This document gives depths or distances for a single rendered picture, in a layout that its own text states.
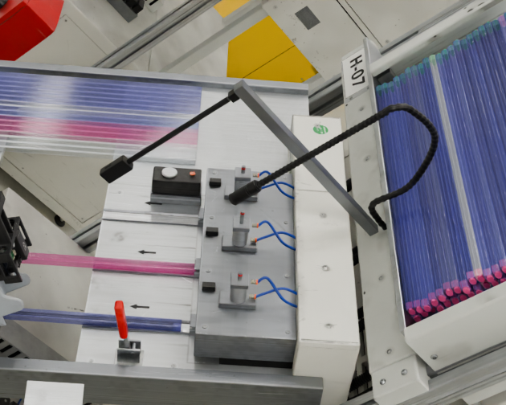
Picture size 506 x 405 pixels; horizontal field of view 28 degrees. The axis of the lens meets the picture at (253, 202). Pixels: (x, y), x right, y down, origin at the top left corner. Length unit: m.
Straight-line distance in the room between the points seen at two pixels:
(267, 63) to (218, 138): 3.07
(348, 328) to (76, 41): 1.60
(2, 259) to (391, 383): 0.51
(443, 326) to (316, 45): 1.56
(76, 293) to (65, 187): 1.02
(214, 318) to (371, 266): 0.25
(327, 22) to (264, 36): 2.04
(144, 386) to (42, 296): 0.68
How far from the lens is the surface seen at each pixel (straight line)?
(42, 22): 2.20
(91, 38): 2.74
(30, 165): 3.04
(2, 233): 1.30
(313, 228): 1.46
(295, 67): 4.80
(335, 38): 2.71
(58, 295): 2.04
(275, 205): 1.52
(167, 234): 1.54
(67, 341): 2.00
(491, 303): 1.23
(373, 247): 1.47
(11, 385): 1.39
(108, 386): 1.37
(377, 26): 2.70
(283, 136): 1.36
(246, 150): 1.71
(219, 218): 1.49
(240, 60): 4.78
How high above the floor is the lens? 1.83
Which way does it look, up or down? 24 degrees down
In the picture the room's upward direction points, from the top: 61 degrees clockwise
